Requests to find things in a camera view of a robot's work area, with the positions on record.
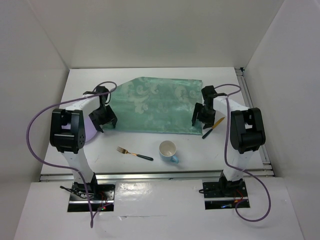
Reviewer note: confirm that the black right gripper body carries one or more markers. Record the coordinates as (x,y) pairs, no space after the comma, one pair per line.
(206,115)

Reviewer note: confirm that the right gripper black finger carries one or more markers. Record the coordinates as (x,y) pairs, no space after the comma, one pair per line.
(196,112)
(207,125)

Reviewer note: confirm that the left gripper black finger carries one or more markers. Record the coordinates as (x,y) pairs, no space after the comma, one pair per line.
(112,119)
(96,122)

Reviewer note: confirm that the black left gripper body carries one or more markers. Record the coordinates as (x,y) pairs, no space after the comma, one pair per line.
(102,114)

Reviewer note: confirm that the green satin placemat cloth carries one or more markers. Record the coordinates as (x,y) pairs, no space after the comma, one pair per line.
(157,105)

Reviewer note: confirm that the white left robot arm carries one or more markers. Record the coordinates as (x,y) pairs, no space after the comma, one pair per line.
(68,134)

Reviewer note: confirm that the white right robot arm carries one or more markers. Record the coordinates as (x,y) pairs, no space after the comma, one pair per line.
(245,132)

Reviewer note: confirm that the purple plate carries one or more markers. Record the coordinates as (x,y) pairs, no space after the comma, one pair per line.
(90,130)

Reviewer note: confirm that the light blue mug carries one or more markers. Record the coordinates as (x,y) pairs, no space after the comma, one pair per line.
(167,151)

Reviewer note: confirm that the gold knife green handle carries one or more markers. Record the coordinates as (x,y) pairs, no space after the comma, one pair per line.
(213,127)

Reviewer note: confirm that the gold fork green handle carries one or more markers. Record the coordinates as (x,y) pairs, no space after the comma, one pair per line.
(126,152)

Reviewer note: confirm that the aluminium right rail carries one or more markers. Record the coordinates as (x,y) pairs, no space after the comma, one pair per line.
(254,118)

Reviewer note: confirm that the aluminium rail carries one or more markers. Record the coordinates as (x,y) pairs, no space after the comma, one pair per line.
(137,176)
(254,118)

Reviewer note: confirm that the aluminium front rail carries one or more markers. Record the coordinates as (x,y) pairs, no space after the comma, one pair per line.
(137,176)

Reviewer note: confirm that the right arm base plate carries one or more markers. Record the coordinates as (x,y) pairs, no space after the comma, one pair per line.
(217,199)

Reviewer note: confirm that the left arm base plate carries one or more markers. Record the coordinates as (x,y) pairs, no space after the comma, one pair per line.
(103,199)

